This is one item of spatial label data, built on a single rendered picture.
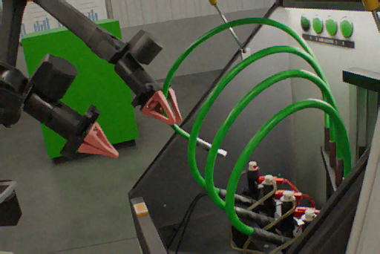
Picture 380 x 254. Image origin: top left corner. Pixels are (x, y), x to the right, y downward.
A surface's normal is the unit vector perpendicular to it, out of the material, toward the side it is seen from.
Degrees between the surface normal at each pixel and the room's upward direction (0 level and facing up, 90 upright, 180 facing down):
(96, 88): 90
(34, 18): 90
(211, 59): 90
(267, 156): 90
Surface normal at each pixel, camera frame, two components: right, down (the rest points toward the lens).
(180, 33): 0.18, 0.29
